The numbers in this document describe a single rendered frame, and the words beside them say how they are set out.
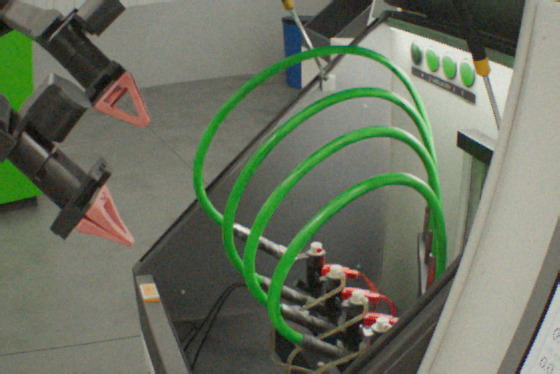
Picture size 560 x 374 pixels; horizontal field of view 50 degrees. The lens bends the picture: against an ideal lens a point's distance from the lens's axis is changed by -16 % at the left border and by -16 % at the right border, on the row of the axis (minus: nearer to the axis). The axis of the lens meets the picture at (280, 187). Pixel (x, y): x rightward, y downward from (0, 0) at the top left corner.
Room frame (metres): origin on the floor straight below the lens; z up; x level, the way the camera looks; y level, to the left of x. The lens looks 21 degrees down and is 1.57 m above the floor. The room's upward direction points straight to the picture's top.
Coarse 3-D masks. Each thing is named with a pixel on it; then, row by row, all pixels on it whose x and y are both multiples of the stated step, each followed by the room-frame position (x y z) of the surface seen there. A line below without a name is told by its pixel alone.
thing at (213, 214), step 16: (320, 48) 0.94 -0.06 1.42; (336, 48) 0.95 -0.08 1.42; (352, 48) 0.96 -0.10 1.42; (288, 64) 0.93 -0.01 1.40; (384, 64) 0.97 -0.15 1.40; (256, 80) 0.91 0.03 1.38; (240, 96) 0.90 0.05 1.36; (416, 96) 0.99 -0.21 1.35; (224, 112) 0.90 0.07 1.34; (208, 128) 0.89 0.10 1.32; (208, 144) 0.89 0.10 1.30; (208, 208) 0.89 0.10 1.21
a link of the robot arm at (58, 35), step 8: (72, 16) 0.92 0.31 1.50; (64, 24) 0.91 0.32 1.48; (72, 24) 0.92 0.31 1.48; (80, 24) 0.94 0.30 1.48; (56, 32) 0.92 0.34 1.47; (64, 32) 0.90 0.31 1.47; (72, 32) 0.91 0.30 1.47; (80, 32) 0.92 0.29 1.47; (88, 32) 0.95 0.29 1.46; (48, 40) 0.92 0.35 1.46; (56, 40) 0.90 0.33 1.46; (64, 40) 0.90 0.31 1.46; (72, 40) 0.90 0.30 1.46; (80, 40) 0.91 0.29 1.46; (88, 40) 0.92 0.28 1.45; (48, 48) 0.90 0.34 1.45; (56, 48) 0.90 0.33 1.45; (64, 48) 0.89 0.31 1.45; (72, 48) 0.90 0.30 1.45; (56, 56) 0.90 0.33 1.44; (64, 56) 0.89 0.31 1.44; (72, 56) 0.89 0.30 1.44; (64, 64) 0.90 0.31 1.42
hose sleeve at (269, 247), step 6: (234, 228) 0.90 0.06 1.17; (240, 228) 0.90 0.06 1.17; (246, 228) 0.91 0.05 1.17; (234, 234) 0.90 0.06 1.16; (240, 234) 0.90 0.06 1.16; (246, 234) 0.90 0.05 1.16; (246, 240) 0.91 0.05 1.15; (264, 240) 0.92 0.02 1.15; (258, 246) 0.91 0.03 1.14; (264, 246) 0.91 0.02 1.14; (270, 246) 0.92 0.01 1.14; (276, 246) 0.92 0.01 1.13; (270, 252) 0.92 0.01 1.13; (276, 252) 0.92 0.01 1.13
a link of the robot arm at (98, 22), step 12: (96, 0) 0.93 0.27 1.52; (108, 0) 0.93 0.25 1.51; (72, 12) 0.96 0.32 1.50; (84, 12) 0.92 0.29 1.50; (96, 12) 0.92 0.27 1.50; (108, 12) 0.92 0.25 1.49; (120, 12) 0.94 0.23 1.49; (48, 24) 0.94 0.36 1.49; (60, 24) 0.95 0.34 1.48; (96, 24) 0.92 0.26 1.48; (108, 24) 0.93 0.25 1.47; (48, 36) 0.94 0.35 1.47
